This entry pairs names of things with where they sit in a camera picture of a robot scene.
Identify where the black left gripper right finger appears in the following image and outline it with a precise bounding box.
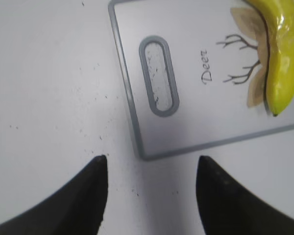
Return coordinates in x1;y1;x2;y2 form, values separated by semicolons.
196;156;294;235

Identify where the yellow plastic banana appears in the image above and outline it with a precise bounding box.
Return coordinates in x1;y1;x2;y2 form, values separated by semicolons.
247;0;294;116

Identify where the white grey-rimmed cutting board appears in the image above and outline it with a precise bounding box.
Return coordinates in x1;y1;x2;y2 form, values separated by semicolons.
108;0;294;160

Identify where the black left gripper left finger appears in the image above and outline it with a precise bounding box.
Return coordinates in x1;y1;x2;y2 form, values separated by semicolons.
0;155;108;235

